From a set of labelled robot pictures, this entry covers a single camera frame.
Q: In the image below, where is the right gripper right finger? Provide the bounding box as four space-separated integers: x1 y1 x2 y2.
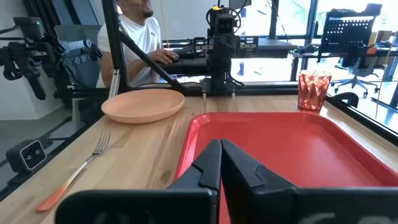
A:
221 139 398 224

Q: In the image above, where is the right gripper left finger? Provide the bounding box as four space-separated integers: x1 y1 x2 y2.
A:
55 139 223 224

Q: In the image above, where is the peach plastic plate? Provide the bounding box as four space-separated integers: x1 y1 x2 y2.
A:
101 88 185 124

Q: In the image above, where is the red faceted plastic cup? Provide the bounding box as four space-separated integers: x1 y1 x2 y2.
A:
297 70 333 114

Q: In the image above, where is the fork with orange handle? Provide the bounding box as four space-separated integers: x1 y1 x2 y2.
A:
36 129 111 213

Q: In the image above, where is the red plastic tray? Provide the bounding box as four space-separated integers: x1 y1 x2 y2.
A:
173 111 398 224

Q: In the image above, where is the black desk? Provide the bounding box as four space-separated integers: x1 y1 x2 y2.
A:
155 37 299 76

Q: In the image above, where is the person's hand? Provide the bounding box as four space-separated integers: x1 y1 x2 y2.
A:
148 49 180 65

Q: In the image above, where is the person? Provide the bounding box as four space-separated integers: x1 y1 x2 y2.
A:
96 0 180 89

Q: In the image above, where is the black perforated panel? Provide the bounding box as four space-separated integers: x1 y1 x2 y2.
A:
317 9 379 63

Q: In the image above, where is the black chair back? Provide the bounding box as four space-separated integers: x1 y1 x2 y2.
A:
331 92 360 108

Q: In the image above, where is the grey office chair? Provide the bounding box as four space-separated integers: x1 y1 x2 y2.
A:
330 57 381 99

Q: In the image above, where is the black box with green light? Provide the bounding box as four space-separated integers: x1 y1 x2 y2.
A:
12 17 46 41

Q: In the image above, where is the black aluminium rig frame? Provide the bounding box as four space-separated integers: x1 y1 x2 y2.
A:
0 0 398 202

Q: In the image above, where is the white frame bracket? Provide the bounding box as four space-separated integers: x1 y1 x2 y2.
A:
108 68 121 99

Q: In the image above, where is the black table-level camera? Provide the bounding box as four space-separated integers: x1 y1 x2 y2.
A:
5 139 47 174

